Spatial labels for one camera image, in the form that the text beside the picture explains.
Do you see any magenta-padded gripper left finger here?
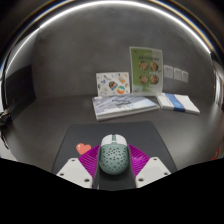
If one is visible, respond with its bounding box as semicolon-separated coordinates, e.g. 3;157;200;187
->
56;144;102;190

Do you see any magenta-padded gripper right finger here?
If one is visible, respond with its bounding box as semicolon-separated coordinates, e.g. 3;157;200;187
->
126;143;172;189

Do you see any green and white perforated mouse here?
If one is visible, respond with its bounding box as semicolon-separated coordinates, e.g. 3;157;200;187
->
97;133;131;176

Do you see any black mouse pad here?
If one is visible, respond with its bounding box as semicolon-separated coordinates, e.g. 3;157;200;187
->
51;120;178;175

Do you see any grey printed magazine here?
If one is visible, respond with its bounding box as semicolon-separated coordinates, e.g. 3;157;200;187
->
91;93;161;122

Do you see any white book with blue stripe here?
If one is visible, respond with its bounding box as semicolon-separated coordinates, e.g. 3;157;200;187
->
155;92;201;116

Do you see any white illustrated sticker card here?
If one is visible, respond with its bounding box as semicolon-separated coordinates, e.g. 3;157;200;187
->
95;71;131;98

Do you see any green food photo booklet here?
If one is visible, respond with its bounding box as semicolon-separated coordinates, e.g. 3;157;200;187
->
128;45;164;96

